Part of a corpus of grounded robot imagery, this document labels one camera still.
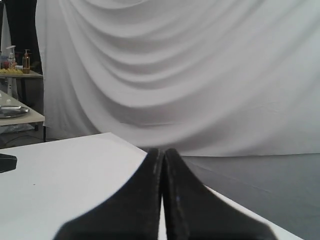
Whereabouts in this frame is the amber pump bottle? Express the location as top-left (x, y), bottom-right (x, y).
top-left (22, 49), bottom-right (31, 74)

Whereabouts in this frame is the clear pump bottle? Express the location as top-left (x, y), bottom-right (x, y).
top-left (6, 45), bottom-right (16, 69)

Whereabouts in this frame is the white backdrop cloth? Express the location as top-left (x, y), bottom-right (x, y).
top-left (35, 0), bottom-right (320, 157)

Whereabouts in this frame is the far background table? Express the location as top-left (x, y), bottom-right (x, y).
top-left (0, 68), bottom-right (44, 107)

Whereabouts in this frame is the black computer keyboard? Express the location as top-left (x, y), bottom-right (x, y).
top-left (0, 153), bottom-right (18, 173)

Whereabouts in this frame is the wooden side table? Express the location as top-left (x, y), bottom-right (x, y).
top-left (0, 91), bottom-right (45, 127)

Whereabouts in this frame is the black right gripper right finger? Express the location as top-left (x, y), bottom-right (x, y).
top-left (162, 148), bottom-right (277, 240)

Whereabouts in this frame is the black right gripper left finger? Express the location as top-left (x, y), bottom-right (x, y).
top-left (56, 148), bottom-right (163, 240)

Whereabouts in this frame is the metal tray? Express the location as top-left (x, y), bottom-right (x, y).
top-left (0, 105), bottom-right (30, 119)

